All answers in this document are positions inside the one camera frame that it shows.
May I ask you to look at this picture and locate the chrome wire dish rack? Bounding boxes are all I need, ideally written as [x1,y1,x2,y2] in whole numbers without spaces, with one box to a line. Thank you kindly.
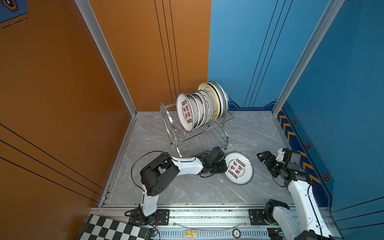
[160,103,234,158]

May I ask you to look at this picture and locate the yellow rim dotted plate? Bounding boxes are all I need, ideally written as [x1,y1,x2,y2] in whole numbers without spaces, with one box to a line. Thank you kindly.
[198,82,221,122]

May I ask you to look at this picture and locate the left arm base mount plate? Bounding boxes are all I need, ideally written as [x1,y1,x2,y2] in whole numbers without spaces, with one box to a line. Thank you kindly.
[127,208,170,226]

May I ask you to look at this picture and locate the large white plate black rim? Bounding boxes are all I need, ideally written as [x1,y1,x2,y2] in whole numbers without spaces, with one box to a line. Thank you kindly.
[208,81,229,119]

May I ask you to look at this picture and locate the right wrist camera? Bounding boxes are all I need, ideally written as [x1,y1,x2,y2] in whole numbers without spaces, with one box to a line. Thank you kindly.
[277,148,302,165]

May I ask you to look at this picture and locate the white plate red characters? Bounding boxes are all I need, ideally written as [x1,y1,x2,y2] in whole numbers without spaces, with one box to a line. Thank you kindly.
[225,152,254,185]
[176,93,195,133]

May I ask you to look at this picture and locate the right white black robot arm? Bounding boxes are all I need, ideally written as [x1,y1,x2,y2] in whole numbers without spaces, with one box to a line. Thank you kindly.
[257,148,334,240]

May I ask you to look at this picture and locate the black white checkerboard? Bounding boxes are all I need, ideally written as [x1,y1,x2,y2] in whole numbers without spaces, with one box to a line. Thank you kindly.
[78,214,152,240]

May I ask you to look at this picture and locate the white plate dark rim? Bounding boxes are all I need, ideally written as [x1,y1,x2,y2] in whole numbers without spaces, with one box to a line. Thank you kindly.
[187,93,206,129]

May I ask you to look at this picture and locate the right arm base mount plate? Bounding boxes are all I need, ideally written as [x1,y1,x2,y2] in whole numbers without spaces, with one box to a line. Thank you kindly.
[248,209,269,226]

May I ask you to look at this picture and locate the white plate grey pattern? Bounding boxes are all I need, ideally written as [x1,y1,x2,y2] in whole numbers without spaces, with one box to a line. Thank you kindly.
[196,90,213,125]

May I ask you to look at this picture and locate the aluminium front rail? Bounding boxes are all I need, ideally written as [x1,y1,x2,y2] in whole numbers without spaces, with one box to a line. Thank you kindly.
[89,203,340,240]

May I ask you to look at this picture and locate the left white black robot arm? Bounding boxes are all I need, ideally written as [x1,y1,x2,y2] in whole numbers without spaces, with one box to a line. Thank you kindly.
[139,147,227,218]

